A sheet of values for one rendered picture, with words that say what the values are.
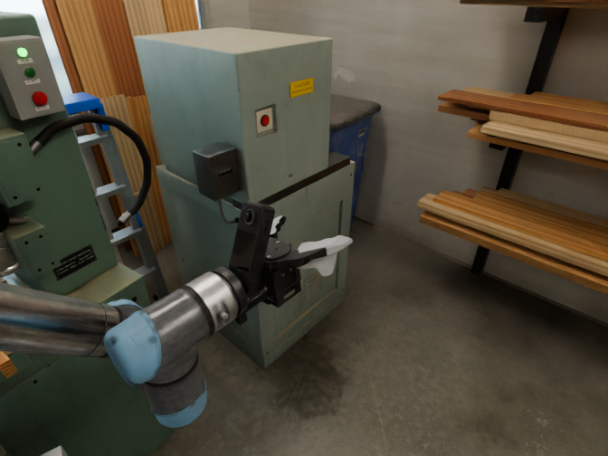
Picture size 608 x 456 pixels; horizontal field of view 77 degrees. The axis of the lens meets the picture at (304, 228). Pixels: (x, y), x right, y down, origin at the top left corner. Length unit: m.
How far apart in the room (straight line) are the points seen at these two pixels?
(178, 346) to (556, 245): 1.74
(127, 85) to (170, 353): 2.30
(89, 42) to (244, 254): 2.13
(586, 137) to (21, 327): 1.76
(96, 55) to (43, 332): 2.13
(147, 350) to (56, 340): 0.14
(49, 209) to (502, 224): 1.79
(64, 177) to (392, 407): 1.54
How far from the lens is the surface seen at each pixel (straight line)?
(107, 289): 1.31
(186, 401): 0.57
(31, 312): 0.55
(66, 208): 1.24
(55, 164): 1.19
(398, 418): 1.88
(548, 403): 2.17
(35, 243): 1.13
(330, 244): 0.57
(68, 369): 1.34
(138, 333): 0.48
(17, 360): 1.10
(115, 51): 2.65
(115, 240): 2.10
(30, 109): 1.08
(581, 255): 1.99
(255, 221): 0.53
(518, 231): 2.02
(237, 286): 0.52
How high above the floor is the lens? 1.58
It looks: 33 degrees down
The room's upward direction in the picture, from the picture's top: straight up
